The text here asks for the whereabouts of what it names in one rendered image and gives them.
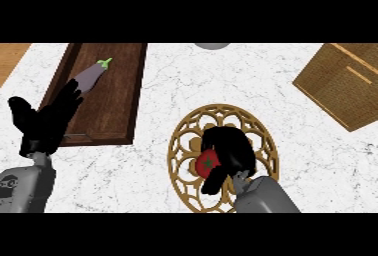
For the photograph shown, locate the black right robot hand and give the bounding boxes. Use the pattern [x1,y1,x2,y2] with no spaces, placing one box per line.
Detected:
[199,125,258,196]

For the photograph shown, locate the grey round object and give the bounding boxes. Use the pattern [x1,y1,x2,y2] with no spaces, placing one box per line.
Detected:
[193,43,232,51]

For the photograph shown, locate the gold round openwork placemat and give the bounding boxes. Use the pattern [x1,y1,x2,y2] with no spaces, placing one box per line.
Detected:
[167,103,280,214]

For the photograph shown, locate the light wooden board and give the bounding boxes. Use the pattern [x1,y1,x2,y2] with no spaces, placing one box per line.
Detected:
[0,43,32,89]

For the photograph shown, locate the dark wooden tray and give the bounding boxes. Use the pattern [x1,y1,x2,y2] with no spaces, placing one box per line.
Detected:
[37,43,149,147]

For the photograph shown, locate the red tomato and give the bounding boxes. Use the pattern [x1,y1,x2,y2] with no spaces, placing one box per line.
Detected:
[193,148,221,179]

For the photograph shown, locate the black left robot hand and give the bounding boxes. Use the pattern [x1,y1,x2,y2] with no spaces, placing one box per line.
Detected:
[7,78,86,159]

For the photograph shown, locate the purple eggplant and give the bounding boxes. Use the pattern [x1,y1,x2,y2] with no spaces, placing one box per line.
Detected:
[72,57,114,94]

